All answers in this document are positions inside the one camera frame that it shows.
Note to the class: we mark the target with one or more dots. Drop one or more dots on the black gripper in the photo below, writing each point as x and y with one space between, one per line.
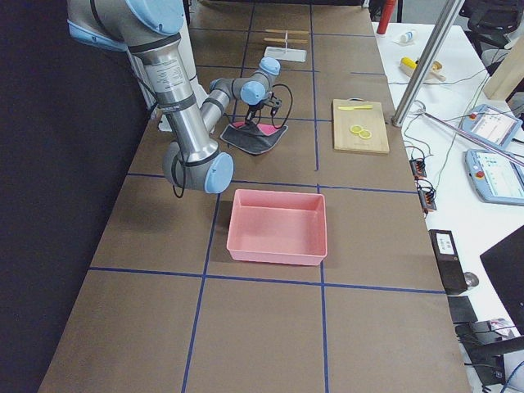
253 110

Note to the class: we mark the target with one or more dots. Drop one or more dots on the pink grey microfiber cloth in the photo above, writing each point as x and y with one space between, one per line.
252 138

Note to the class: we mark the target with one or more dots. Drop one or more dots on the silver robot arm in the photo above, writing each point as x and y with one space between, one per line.
153 31

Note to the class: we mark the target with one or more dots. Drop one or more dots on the white rectangular tray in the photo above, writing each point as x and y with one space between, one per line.
294 55

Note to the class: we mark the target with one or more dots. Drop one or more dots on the lemon slice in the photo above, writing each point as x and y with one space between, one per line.
357 129
365 134

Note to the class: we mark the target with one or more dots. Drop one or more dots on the wooden cutting board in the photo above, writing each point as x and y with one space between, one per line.
372 120

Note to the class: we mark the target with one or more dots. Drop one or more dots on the yellow plastic knife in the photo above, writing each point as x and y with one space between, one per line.
355 108

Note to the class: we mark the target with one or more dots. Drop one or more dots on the pink plastic bin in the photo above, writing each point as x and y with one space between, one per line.
278 227

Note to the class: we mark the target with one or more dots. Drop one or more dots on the white blue bottle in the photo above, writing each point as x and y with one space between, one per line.
408 37

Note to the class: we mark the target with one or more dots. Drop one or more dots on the teach pendant tablet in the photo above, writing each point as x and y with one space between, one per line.
493 126
495 179

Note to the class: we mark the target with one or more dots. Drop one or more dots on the black box device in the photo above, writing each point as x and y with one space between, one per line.
447 260

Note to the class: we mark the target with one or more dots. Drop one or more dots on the metal reacher stick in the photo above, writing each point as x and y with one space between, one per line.
470 137

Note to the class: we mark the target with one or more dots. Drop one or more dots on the black monitor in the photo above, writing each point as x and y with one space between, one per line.
503 264

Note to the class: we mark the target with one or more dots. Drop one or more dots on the aluminium frame post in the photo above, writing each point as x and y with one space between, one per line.
437 37

